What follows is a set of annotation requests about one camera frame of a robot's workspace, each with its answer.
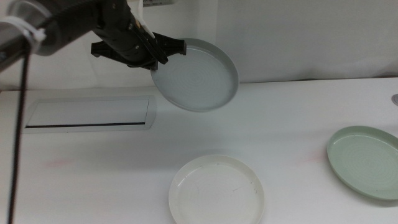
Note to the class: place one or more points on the green shallow plastic bowl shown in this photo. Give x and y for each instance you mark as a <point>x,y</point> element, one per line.
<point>367,161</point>

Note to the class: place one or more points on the white backdrop curtain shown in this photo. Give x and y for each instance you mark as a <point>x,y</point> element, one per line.
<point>295,37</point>

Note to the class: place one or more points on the grey round desk grommet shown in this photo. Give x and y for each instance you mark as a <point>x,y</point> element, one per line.
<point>395,100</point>

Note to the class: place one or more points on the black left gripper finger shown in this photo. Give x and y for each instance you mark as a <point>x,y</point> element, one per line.
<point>155,64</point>
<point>144,64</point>

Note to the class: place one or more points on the grey shallow plastic bowl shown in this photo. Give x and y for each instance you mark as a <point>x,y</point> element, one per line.
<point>199,77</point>

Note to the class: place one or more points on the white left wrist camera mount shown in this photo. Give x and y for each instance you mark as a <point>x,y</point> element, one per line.
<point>140,12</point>

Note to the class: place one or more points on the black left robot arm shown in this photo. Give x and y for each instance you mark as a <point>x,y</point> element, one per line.
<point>68,21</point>

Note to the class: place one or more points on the white shallow plastic bowl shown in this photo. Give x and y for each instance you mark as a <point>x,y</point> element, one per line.
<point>217,193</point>

